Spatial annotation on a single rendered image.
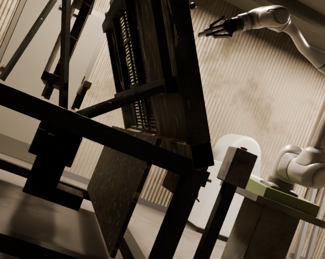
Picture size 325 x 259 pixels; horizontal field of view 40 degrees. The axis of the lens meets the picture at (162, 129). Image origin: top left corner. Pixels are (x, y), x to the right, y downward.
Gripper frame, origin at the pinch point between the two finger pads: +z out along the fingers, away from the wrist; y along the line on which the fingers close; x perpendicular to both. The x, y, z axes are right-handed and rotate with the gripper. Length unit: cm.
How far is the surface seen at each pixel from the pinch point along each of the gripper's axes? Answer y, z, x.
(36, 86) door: -129, 96, 342
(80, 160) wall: -27, 73, 382
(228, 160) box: 66, 12, 6
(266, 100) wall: -24, -210, 387
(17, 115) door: -101, 129, 351
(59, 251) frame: 78, 103, 7
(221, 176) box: 72, 18, 8
